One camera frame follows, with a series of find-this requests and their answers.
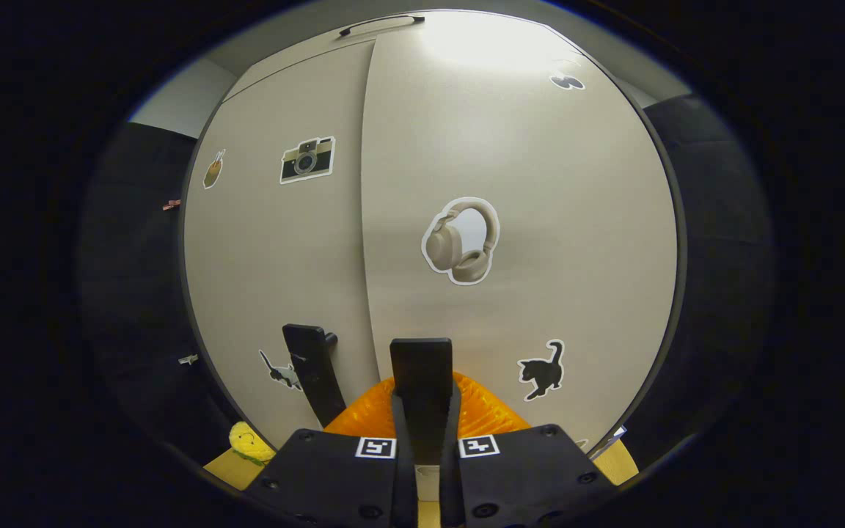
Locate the yellow plush toy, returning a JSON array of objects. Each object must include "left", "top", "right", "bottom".
[{"left": 229, "top": 422, "right": 277, "bottom": 467}]

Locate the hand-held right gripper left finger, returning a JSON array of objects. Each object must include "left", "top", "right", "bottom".
[{"left": 243, "top": 374, "right": 420, "bottom": 528}]

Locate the grey cabinet door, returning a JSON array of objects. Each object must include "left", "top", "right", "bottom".
[
  {"left": 184, "top": 40, "right": 383, "bottom": 450},
  {"left": 360, "top": 11, "right": 680, "bottom": 452}
]

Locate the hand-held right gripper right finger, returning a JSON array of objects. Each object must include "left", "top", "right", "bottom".
[{"left": 439, "top": 370, "right": 618, "bottom": 528}]

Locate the black door handle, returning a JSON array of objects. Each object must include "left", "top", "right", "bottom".
[
  {"left": 282, "top": 323, "right": 348, "bottom": 430},
  {"left": 390, "top": 337, "right": 454, "bottom": 466}
]

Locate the black backdrop cloth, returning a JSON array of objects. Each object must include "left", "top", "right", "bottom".
[
  {"left": 624, "top": 94, "right": 775, "bottom": 470},
  {"left": 78, "top": 121, "right": 244, "bottom": 470}
]

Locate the black curved top handle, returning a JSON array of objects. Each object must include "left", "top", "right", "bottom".
[{"left": 339, "top": 14, "right": 426, "bottom": 37}]

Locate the grey double-door shoe cabinet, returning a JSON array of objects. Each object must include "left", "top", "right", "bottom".
[{"left": 179, "top": 9, "right": 687, "bottom": 459}]

